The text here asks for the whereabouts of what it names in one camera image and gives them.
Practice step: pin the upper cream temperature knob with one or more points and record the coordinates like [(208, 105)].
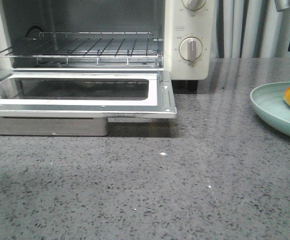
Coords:
[(193, 5)]

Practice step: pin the grey robot gripper body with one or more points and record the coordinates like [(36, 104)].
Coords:
[(282, 5)]

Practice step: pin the mint green plate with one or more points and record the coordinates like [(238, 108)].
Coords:
[(268, 103)]

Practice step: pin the black right oven foot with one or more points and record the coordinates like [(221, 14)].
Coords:
[(192, 85)]

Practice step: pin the cream Toshiba toaster oven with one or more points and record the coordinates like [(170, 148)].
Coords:
[(167, 20)]

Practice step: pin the metal wire oven rack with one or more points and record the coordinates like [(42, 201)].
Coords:
[(84, 50)]

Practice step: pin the glass oven door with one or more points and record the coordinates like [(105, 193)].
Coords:
[(78, 94)]

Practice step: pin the lower cream timer knob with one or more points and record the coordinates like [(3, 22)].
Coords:
[(190, 49)]

